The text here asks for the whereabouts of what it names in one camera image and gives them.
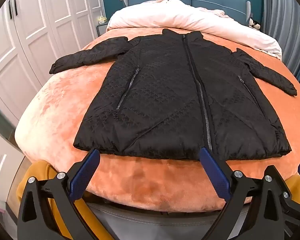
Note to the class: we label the dark nightstand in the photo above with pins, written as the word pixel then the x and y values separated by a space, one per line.
pixel 101 30

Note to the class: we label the pale pink duvet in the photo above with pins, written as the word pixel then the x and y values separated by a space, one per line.
pixel 177 17

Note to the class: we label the white panelled wardrobe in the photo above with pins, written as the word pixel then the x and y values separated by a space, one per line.
pixel 40 17

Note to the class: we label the plush toys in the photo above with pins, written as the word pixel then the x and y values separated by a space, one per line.
pixel 255 25

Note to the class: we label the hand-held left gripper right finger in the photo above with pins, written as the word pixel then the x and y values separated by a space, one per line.
pixel 215 175

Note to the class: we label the tissue box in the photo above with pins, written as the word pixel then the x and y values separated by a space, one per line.
pixel 102 20

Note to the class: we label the black quilted jacket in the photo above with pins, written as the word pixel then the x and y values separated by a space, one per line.
pixel 165 92

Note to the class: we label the grey blue curtain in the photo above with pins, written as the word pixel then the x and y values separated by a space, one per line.
pixel 285 17

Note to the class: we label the orange plush blanket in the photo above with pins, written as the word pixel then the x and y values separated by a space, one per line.
pixel 65 110

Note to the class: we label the yellow cloth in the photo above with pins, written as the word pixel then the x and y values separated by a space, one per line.
pixel 37 170

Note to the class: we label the grey bed frame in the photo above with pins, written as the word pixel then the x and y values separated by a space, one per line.
pixel 140 222

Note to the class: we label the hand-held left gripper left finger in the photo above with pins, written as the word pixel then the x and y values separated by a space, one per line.
pixel 84 176

